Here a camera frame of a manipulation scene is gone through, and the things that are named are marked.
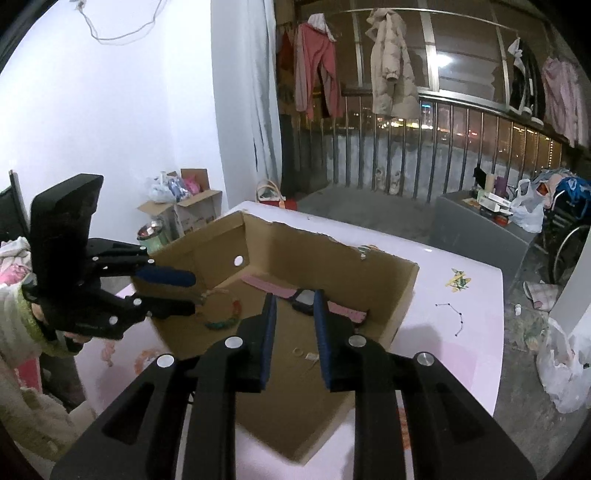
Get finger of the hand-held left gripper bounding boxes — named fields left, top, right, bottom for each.
left=85, top=237, right=197, bottom=289
left=76, top=295, right=197, bottom=341

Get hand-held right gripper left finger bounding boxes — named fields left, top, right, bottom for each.
left=50, top=293, right=278, bottom=480

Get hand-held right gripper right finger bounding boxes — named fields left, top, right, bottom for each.
left=313, top=290, right=539, bottom=480

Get multicolour bead bracelet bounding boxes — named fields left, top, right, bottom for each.
left=205, top=299, right=243, bottom=332

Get pink strap digital watch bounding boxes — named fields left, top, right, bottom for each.
left=241, top=274, right=370, bottom=326

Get brown cardboard box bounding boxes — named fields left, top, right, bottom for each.
left=131, top=211, right=420, bottom=462

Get person's left forearm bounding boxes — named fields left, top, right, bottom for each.
left=0, top=277, right=70, bottom=358

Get person's left hand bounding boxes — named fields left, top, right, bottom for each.
left=32, top=302, right=93, bottom=355

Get metal waste bin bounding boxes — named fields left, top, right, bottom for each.
left=137, top=219, right=172, bottom=254

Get printed floor cardboard box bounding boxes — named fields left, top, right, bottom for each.
left=136, top=168, right=223, bottom=243

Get red gift bag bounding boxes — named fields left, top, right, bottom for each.
left=256, top=180, right=300, bottom=210

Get fluffy cream blanket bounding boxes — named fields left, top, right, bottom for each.
left=0, top=355, right=93, bottom=462

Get grey cabinet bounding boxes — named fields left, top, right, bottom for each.
left=429, top=191, right=532, bottom=278

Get grey curtain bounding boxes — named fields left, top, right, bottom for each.
left=247, top=0, right=284, bottom=195

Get metal balcony railing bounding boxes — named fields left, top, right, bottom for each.
left=295, top=90, right=568, bottom=204

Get white plastic shopping bag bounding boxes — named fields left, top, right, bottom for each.
left=510, top=179, right=546, bottom=234

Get large white plastic bag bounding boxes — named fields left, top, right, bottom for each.
left=536, top=316, right=591, bottom=414

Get hanging pink clothes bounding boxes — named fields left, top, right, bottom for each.
left=293, top=13, right=345, bottom=121

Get wheelchair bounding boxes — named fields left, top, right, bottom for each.
left=538, top=171, right=591, bottom=284

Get hanging beige jacket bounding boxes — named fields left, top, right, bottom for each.
left=365, top=8, right=422, bottom=118

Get hanging black white garment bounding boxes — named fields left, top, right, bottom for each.
left=507, top=39, right=546, bottom=125

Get hanging light pink garment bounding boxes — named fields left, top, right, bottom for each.
left=541, top=56, right=589, bottom=147

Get hanging wall cable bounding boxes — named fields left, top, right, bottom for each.
left=69, top=0, right=171, bottom=44

